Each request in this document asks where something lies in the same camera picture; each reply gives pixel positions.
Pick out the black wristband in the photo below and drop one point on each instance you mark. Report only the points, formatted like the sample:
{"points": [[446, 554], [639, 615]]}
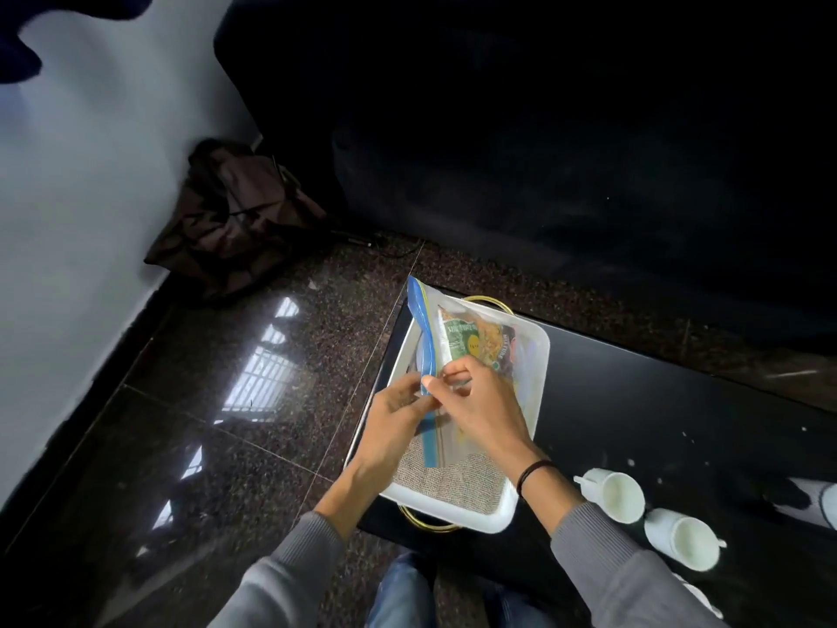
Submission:
{"points": [[533, 470]]}

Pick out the green yellow snack packet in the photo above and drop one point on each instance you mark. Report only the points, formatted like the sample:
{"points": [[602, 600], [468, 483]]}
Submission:
{"points": [[467, 336]]}

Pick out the white cup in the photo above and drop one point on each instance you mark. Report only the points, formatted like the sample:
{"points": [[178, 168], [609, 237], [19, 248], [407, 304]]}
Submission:
{"points": [[701, 596], [618, 498], [683, 541], [817, 500]]}

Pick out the person's right thumb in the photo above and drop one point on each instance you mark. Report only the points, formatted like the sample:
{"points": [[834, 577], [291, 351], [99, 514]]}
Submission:
{"points": [[444, 397]]}

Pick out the person's left hand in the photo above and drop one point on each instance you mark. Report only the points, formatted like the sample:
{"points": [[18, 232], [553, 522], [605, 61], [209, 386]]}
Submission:
{"points": [[386, 438]]}

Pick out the black sofa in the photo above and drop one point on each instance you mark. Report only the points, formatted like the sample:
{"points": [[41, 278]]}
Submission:
{"points": [[556, 137]]}

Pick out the person's right hand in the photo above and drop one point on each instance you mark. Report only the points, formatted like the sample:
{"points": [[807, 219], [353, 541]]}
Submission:
{"points": [[490, 418]]}

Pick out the clear zip bag blue seal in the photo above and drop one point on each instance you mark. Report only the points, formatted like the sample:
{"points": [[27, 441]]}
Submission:
{"points": [[426, 340]]}

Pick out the grey woven tray liner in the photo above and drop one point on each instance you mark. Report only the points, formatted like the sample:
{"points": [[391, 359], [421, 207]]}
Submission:
{"points": [[458, 483]]}

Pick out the person's right forearm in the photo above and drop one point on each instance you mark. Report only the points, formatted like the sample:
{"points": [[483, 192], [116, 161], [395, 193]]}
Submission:
{"points": [[608, 562]]}

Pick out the person's legs in blue jeans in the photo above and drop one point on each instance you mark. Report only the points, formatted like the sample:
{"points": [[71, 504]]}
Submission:
{"points": [[405, 595]]}

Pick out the dark blue cloth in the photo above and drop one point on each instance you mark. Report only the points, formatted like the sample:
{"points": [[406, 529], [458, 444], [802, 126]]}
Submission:
{"points": [[39, 19]]}

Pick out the person's left forearm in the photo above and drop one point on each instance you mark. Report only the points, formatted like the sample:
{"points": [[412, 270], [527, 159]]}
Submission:
{"points": [[314, 555]]}

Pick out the brown cloth bag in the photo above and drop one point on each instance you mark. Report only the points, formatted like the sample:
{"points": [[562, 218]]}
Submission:
{"points": [[235, 215]]}

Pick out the person's left thumb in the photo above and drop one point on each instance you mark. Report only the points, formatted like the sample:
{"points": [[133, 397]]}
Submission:
{"points": [[424, 405]]}

